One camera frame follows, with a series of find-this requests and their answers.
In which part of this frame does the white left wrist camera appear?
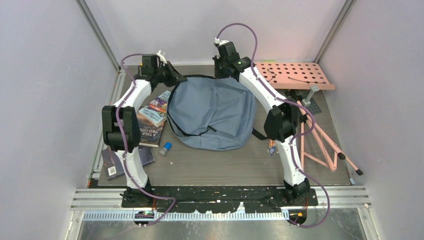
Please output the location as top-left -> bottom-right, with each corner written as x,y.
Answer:
156,50 -> 168,66

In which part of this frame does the blue grey student backpack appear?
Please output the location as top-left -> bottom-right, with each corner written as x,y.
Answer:
166,75 -> 267,151

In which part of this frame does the dark Tale of Two Cities book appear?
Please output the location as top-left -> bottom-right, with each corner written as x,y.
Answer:
136,114 -> 165,148

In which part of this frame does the orange triangular sticker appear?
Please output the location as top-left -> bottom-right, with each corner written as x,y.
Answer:
268,139 -> 276,149

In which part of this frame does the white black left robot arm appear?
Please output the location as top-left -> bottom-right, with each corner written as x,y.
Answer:
101,51 -> 187,207

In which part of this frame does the blue capped glue stick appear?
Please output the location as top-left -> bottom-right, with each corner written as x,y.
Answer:
159,142 -> 172,157

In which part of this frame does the grey lego plate with post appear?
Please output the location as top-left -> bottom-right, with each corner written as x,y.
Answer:
294,85 -> 322,115

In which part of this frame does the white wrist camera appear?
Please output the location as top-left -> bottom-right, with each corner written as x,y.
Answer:
156,50 -> 168,66
213,38 -> 229,47

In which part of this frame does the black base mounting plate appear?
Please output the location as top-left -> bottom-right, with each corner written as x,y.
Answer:
120,185 -> 318,214

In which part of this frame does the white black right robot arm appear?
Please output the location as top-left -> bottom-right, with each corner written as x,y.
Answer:
213,39 -> 310,205

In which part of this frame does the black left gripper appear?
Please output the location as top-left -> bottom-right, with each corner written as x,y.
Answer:
153,61 -> 186,88

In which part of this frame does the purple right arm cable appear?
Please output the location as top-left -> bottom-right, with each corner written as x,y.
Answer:
215,22 -> 331,229

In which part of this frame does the dark blue galaxy cover book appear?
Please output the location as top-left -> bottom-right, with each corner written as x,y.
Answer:
101,145 -> 155,180

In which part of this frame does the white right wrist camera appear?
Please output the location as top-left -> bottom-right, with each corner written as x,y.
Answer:
213,38 -> 229,47

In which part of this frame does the colourful treehouse paperback book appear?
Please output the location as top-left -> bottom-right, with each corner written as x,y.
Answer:
138,90 -> 171,127

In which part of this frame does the pink perforated music stand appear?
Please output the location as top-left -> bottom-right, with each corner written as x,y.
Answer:
256,62 -> 364,176

